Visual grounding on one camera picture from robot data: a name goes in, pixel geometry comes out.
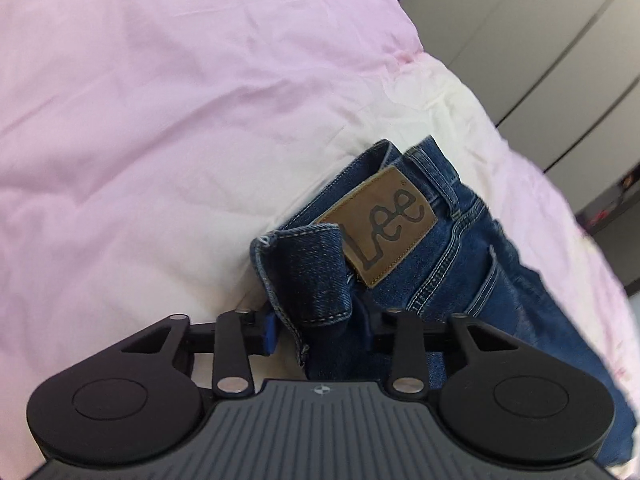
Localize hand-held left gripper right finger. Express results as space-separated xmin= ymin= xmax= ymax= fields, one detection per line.
xmin=364 ymin=307 xmax=521 ymax=394

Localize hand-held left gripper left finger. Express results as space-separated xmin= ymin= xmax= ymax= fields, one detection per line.
xmin=120 ymin=308 xmax=277 ymax=396

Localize blue denim pants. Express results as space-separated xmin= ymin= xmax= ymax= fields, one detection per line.
xmin=250 ymin=135 xmax=638 ymax=466

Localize pink and cream blanket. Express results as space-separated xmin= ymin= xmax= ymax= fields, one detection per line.
xmin=0 ymin=0 xmax=640 ymax=480

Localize grey wardrobe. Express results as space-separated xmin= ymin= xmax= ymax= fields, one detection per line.
xmin=397 ymin=0 xmax=640 ymax=221

